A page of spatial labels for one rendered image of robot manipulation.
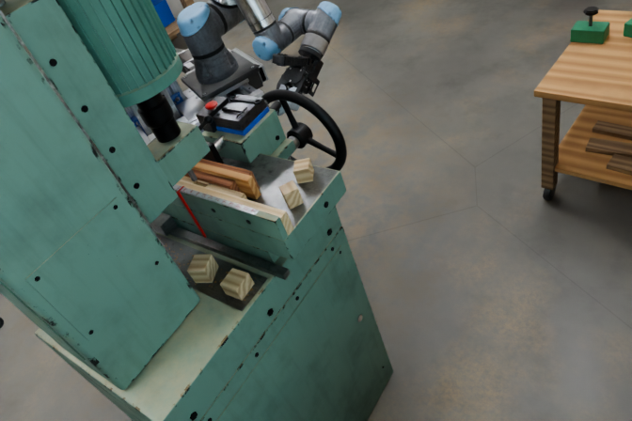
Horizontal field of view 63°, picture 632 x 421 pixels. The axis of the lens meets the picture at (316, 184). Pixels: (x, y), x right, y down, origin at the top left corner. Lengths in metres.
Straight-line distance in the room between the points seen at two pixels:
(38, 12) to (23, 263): 0.36
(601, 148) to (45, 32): 1.84
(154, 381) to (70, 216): 0.36
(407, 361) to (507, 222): 0.70
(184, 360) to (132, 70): 0.53
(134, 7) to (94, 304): 0.49
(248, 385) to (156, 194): 0.44
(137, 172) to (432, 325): 1.23
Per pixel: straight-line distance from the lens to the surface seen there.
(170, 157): 1.05
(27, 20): 0.86
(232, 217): 1.05
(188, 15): 1.78
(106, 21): 0.91
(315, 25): 1.55
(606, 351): 1.85
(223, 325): 1.05
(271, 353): 1.16
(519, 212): 2.18
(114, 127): 0.93
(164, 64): 0.96
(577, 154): 2.16
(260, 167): 1.18
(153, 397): 1.04
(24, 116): 0.82
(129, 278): 0.97
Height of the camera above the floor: 1.58
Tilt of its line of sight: 39 degrees down
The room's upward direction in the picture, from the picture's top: 20 degrees counter-clockwise
